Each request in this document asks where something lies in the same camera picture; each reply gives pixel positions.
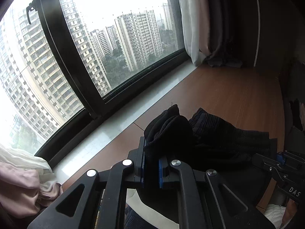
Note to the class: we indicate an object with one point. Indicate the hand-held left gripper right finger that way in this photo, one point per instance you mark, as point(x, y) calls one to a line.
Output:
point(161, 171)

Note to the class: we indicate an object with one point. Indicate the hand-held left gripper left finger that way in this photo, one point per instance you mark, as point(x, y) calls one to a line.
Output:
point(143, 164)

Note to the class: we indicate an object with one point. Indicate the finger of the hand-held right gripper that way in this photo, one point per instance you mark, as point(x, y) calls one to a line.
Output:
point(281, 158)
point(264, 162)

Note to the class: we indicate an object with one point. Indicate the black shorts pants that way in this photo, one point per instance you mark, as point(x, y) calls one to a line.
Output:
point(214, 143)

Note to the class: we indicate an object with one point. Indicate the person's right hand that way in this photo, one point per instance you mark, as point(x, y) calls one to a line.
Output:
point(289, 213)

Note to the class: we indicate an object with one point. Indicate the white quilted cloth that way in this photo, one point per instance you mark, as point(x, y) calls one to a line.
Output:
point(274, 216)

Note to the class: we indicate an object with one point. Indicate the white window sill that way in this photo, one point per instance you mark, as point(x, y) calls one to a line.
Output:
point(107, 131)

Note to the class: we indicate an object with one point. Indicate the white sheer curtain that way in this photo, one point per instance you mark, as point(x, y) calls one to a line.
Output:
point(190, 28)
point(23, 155)

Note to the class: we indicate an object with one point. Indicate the white trim strip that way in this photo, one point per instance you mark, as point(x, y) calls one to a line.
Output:
point(257, 40)

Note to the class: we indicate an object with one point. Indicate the pink curtain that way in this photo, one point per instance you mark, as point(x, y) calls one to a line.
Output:
point(21, 186)

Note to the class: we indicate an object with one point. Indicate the apartment buildings outside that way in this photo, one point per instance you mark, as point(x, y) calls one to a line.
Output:
point(138, 35)

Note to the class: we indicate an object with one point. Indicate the dark grey curtain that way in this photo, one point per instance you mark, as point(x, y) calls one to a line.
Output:
point(221, 28)

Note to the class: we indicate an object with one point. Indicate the black window frame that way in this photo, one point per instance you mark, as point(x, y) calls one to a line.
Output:
point(59, 52)

